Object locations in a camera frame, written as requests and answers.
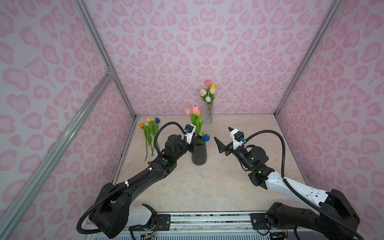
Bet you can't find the peach pink tulip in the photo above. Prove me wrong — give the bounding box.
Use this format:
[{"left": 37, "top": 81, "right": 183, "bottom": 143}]
[{"left": 185, "top": 109, "right": 192, "bottom": 116}]

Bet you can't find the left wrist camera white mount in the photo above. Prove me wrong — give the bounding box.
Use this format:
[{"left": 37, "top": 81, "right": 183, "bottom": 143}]
[{"left": 184, "top": 124, "right": 196, "bottom": 145}]

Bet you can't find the clear glass vase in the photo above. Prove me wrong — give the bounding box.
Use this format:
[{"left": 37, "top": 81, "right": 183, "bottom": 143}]
[{"left": 204, "top": 104, "right": 214, "bottom": 125}]

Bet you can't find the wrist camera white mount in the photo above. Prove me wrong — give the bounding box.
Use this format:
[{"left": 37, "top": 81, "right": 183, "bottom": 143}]
[
  {"left": 184, "top": 124, "right": 196, "bottom": 145},
  {"left": 230, "top": 129, "right": 246, "bottom": 150}
]

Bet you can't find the black tapered vase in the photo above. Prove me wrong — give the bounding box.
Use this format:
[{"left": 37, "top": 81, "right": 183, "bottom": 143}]
[{"left": 192, "top": 143, "right": 208, "bottom": 166}]

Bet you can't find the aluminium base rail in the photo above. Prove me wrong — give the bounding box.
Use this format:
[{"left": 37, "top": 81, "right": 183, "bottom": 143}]
[{"left": 80, "top": 210, "right": 346, "bottom": 240}]

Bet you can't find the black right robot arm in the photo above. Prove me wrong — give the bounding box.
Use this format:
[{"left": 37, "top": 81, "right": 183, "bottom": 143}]
[{"left": 214, "top": 128, "right": 363, "bottom": 240}]

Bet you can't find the diagonal aluminium frame bar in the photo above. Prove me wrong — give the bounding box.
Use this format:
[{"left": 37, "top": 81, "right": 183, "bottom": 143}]
[{"left": 1, "top": 73, "right": 114, "bottom": 240}]

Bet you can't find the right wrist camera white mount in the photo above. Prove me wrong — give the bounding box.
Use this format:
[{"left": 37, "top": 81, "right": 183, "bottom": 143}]
[{"left": 230, "top": 129, "right": 246, "bottom": 150}]

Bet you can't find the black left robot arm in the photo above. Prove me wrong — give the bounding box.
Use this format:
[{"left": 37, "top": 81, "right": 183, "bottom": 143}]
[{"left": 76, "top": 122, "right": 200, "bottom": 239}]

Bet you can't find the bunch of artificial tulips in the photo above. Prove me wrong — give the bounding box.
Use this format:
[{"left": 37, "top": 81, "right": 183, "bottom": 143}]
[{"left": 140, "top": 117, "right": 155, "bottom": 161}]

